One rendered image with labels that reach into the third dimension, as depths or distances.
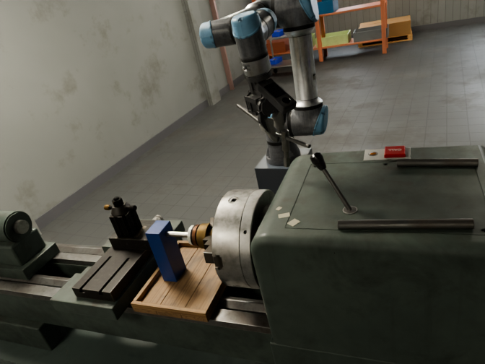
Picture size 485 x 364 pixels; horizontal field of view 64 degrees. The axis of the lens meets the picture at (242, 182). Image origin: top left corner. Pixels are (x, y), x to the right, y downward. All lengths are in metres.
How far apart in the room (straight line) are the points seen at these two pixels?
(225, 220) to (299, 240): 0.28
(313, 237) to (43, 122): 3.89
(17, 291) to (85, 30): 3.67
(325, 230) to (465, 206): 0.32
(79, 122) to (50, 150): 0.50
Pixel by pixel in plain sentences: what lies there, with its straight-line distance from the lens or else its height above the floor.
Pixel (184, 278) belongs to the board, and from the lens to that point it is 1.51.
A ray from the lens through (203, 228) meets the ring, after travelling 1.31.
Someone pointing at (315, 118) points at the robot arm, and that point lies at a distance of 1.54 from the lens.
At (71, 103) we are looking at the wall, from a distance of 4.78.
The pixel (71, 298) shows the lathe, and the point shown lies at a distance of 1.62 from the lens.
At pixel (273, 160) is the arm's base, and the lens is 1.64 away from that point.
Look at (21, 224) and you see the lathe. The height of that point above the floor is 1.09.
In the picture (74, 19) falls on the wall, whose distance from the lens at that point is 5.04.
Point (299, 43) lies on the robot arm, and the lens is 1.50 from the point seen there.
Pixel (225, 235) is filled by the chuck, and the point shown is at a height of 1.18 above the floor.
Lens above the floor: 1.82
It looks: 27 degrees down
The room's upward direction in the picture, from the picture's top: 13 degrees counter-clockwise
